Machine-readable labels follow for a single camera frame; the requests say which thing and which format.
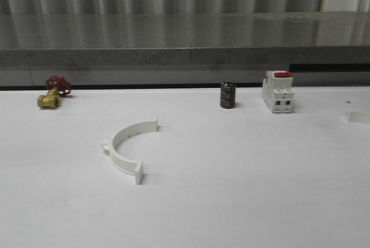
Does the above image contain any white half pipe clamp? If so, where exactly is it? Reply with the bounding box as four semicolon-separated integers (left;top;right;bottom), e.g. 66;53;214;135
345;110;370;125
101;117;158;184

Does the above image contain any black cylindrical capacitor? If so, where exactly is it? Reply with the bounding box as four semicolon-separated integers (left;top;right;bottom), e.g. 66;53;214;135
220;82;236;109

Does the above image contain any brass valve red handwheel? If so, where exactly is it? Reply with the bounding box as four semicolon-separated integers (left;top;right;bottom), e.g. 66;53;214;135
38;76;71;109

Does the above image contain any white circuit breaker red switch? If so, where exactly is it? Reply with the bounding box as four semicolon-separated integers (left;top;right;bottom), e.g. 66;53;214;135
262;71;294;113

